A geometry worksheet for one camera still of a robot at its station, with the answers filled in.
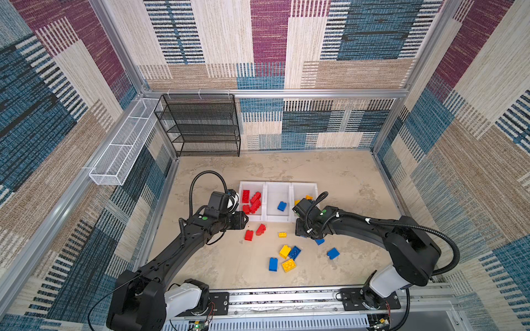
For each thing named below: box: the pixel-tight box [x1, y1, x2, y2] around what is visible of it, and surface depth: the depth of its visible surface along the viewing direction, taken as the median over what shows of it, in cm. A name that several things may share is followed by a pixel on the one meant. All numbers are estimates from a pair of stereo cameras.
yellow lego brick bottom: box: [278, 244, 292, 260], surface depth 85 cm
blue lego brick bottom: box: [288, 245, 302, 261], surface depth 86 cm
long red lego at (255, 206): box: [249, 198, 262, 214], surface depth 98 cm
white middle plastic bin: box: [263, 182, 292, 223], surface depth 98 cm
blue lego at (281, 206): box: [276, 200, 288, 212], surface depth 99 cm
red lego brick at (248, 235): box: [244, 229, 254, 242], surface depth 91 cm
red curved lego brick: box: [255, 223, 267, 236], surface depth 91 cm
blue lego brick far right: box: [326, 247, 341, 260], surface depth 86 cm
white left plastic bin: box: [237, 181, 266, 222], surface depth 99 cm
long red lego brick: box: [242, 189, 250, 204], surface depth 101 cm
